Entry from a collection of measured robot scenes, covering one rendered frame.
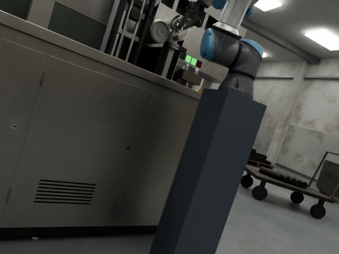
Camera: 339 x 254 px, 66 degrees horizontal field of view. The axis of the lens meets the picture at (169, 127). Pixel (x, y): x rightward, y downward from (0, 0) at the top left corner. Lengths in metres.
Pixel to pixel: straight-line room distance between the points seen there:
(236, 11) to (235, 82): 0.27
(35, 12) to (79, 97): 0.49
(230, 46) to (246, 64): 0.10
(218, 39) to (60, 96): 0.67
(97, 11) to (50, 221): 1.22
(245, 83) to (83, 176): 0.82
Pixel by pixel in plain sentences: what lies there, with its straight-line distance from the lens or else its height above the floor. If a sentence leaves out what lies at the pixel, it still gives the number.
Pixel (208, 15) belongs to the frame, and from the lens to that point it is 2.28.
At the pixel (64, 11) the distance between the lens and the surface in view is 1.76.
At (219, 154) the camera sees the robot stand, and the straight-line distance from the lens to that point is 1.05.
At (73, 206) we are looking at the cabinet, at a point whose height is 0.20.
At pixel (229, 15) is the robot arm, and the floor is 1.17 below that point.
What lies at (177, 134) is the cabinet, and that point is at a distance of 1.43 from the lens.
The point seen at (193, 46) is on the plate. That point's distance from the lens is 2.17.
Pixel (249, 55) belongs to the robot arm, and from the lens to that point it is 1.13.
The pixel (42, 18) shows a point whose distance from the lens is 1.46.
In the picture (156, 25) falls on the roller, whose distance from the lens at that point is 1.61.
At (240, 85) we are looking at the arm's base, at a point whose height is 0.94.
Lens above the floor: 0.76
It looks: 4 degrees down
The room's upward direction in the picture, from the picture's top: 18 degrees clockwise
